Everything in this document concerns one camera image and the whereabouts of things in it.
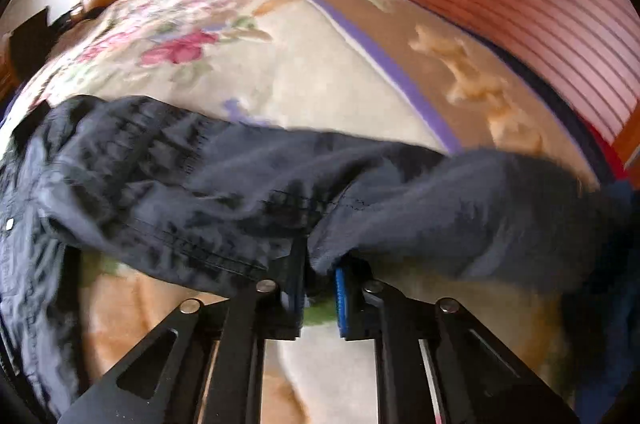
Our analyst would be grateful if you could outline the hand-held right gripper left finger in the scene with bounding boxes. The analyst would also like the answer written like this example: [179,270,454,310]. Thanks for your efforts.
[57,236,308,424]

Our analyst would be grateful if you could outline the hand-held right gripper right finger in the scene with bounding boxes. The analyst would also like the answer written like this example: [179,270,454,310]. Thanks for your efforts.
[334,254,583,424]

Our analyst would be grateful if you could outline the dark quilted jacket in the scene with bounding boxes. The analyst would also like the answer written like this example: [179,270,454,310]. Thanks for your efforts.
[0,94,636,420]

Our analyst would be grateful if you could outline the floral plush blanket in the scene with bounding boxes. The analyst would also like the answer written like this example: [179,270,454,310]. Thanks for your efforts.
[0,0,621,424]

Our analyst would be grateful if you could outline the navy blue blanket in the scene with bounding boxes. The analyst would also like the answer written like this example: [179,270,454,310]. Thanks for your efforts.
[545,84,640,410]

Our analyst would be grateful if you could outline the red cloth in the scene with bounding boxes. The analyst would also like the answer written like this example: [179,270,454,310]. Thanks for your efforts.
[582,121,632,181]

